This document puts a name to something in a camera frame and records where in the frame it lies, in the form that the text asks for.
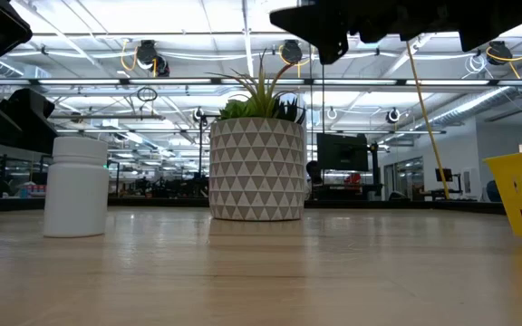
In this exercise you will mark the triangle patterned plant pot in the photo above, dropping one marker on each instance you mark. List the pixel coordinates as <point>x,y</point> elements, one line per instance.
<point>256,172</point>

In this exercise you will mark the black pole stand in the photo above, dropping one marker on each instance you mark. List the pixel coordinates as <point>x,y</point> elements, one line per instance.
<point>200,158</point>

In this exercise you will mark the black monitor stand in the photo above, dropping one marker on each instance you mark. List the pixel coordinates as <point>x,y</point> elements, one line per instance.
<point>374,172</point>

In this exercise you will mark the white pill bottle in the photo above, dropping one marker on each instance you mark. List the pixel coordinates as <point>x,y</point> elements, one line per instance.
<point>75,190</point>

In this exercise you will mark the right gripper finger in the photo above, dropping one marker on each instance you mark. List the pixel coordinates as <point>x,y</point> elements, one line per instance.
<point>320,27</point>

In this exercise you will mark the black hanging hoop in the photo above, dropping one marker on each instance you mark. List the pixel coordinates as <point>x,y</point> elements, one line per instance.
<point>138,93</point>

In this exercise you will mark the small black monitor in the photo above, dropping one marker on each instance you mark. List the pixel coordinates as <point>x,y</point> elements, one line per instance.
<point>444,175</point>

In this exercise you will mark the black aluminium table frame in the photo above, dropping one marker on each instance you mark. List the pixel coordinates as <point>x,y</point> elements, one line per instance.
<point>161,202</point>

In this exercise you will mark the blue office chair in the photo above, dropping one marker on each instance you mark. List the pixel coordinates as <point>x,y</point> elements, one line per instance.
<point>494,192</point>

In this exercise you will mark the dark chair back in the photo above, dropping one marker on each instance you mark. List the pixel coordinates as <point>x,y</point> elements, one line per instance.
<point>398,196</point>

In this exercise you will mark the green succulent plant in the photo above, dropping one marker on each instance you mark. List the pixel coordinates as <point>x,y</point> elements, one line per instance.
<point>261,106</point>

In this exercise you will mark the black computer monitor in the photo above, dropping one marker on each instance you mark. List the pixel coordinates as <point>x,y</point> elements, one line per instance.
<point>342,151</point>

